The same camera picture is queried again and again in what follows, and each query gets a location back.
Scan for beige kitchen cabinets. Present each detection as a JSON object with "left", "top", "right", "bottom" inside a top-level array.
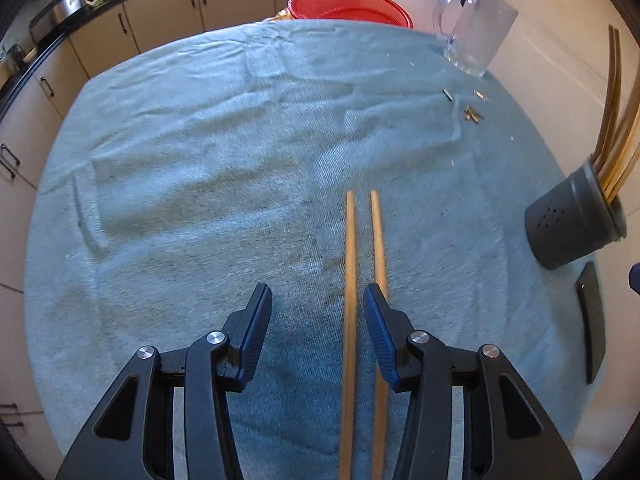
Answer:
[{"left": 0, "top": 0, "right": 342, "bottom": 442}]

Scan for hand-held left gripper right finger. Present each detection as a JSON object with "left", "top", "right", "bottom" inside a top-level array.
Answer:
[{"left": 363, "top": 283, "right": 583, "bottom": 480}]

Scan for black kitchen countertop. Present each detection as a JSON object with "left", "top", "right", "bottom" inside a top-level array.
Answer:
[{"left": 0, "top": 0, "right": 281, "bottom": 117}]

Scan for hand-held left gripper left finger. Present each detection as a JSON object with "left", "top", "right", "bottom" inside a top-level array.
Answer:
[{"left": 55, "top": 283, "right": 274, "bottom": 480}]

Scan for black flat rectangular slab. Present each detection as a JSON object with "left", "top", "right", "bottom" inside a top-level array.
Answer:
[{"left": 574, "top": 261, "right": 607, "bottom": 387}]

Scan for blue-grey towel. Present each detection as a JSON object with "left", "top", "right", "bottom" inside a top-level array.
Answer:
[{"left": 24, "top": 18, "right": 609, "bottom": 480}]

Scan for steel rice cooker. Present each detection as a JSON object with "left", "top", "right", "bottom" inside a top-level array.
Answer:
[{"left": 29, "top": 0, "right": 85, "bottom": 44}]

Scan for clear glass mug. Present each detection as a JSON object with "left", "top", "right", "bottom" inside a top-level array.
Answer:
[{"left": 432, "top": 0, "right": 519, "bottom": 79}]

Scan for red plastic basket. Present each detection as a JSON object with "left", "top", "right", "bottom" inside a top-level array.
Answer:
[{"left": 287, "top": 0, "right": 414, "bottom": 29}]

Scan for dark grey chopstick holder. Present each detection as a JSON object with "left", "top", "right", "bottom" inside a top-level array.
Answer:
[{"left": 524, "top": 161, "right": 629, "bottom": 271}]

